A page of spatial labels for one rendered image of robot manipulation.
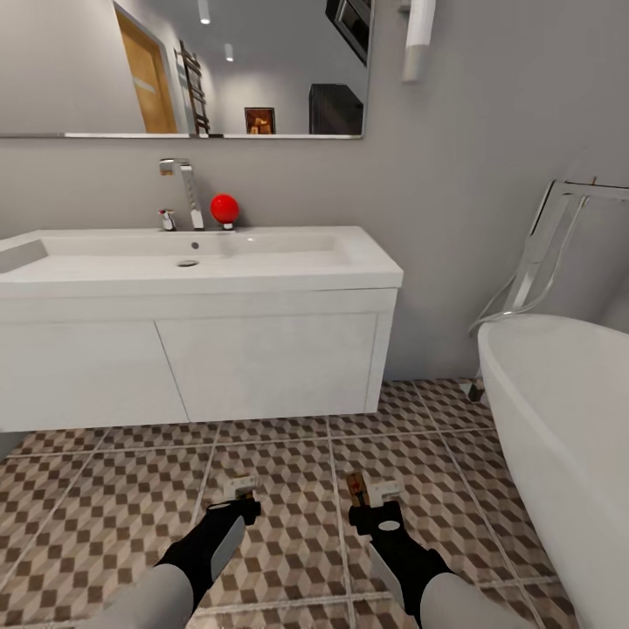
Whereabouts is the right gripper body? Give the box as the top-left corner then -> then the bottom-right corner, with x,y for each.
354,501 -> 404,536

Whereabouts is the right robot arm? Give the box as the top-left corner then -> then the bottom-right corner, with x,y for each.
349,480 -> 539,629

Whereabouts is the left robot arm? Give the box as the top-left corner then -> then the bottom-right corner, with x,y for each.
74,475 -> 262,629

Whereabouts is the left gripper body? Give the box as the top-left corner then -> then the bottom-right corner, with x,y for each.
227,498 -> 256,526

